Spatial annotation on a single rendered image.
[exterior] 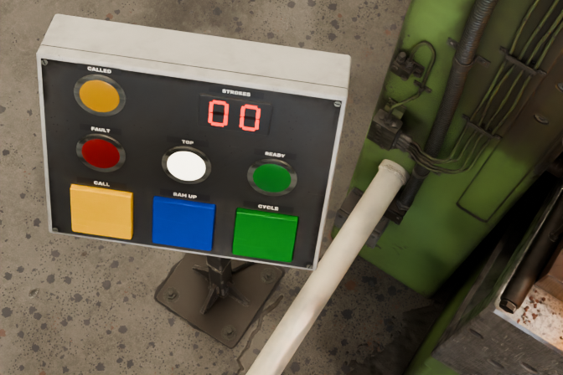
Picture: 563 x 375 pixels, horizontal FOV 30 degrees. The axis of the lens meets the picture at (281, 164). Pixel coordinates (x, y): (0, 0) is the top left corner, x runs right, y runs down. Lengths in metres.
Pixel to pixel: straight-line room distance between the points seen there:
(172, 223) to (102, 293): 1.04
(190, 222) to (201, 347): 1.02
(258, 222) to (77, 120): 0.24
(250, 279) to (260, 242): 1.01
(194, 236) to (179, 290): 1.00
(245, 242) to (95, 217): 0.18
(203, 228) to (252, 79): 0.23
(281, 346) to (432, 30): 0.58
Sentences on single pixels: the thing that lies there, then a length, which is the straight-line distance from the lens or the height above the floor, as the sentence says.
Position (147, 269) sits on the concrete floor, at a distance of 2.31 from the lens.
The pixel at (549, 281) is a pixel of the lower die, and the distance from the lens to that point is 1.37.
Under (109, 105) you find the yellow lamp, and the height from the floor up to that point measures 1.16.
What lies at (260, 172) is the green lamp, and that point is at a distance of 1.21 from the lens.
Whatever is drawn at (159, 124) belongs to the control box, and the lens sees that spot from 1.19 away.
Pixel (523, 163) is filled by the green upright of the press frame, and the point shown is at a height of 0.90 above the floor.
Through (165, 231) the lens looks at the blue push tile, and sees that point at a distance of 1.29.
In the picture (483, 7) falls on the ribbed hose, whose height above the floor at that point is 1.26.
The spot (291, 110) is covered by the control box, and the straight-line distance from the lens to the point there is 1.15.
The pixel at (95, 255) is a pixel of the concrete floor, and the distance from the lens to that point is 2.33.
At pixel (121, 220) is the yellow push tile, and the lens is 1.29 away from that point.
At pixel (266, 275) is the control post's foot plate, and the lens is 2.28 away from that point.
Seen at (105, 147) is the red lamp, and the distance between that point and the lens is 1.22.
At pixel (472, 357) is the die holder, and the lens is 1.67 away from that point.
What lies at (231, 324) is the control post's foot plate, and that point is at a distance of 2.27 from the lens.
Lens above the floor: 2.25
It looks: 72 degrees down
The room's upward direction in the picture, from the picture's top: 6 degrees clockwise
